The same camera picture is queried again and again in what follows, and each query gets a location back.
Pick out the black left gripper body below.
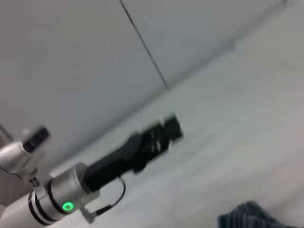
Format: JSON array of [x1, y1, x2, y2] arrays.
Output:
[[82, 132, 165, 193]]

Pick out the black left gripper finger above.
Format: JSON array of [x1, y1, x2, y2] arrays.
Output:
[[142, 113, 179, 142], [153, 122, 184, 153]]

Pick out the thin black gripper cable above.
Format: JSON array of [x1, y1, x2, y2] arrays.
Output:
[[80, 177, 126, 224]]

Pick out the blue denim shorts with print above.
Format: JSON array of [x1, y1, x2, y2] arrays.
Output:
[[218, 200, 304, 228]]

